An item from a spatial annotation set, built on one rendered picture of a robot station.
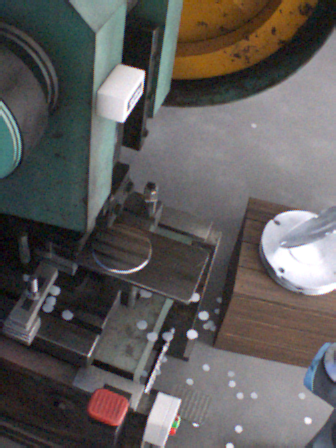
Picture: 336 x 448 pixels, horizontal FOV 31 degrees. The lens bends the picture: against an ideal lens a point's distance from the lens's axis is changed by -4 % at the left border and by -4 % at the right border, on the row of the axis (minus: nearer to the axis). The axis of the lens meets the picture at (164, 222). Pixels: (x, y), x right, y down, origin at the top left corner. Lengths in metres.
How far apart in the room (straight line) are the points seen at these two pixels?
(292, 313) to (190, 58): 0.86
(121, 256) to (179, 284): 0.13
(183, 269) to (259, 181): 1.35
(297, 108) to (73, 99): 2.30
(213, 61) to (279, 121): 1.61
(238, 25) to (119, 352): 0.73
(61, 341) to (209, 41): 0.70
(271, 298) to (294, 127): 1.25
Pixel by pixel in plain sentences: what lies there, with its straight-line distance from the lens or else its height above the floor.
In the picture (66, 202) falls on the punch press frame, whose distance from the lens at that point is 0.96.
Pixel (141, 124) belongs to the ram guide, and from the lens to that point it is 1.17.
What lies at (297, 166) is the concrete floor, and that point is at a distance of 2.74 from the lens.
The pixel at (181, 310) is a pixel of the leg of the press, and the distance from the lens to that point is 1.83.
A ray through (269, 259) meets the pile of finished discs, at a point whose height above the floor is 0.39.
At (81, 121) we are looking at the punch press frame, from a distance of 0.83.
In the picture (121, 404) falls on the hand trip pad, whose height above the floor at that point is 0.76.
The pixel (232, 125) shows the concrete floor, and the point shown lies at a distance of 2.83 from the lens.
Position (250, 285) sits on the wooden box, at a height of 0.35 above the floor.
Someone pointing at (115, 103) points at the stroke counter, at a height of 1.33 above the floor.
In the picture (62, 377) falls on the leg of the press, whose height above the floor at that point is 0.62.
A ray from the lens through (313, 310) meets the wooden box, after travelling 1.87.
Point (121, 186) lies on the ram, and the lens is 1.18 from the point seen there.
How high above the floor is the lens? 1.84
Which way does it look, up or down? 50 degrees down
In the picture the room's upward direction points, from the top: 10 degrees clockwise
